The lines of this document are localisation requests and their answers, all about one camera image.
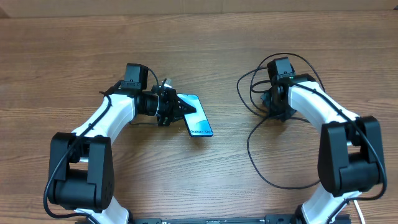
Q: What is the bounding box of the white power strip cord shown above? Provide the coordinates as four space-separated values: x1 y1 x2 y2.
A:
353 198 366 224

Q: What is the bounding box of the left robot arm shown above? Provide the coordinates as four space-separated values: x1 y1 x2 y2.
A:
43 63 196 223

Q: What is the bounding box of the Samsung Galaxy smartphone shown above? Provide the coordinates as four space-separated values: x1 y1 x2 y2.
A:
177 93 213 137

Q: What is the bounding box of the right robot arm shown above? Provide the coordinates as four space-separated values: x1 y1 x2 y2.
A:
262 53 387 223

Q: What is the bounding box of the black USB charging cable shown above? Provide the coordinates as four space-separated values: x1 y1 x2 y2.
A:
236 52 327 190

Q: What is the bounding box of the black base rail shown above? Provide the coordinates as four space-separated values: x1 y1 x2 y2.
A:
130 213 352 224

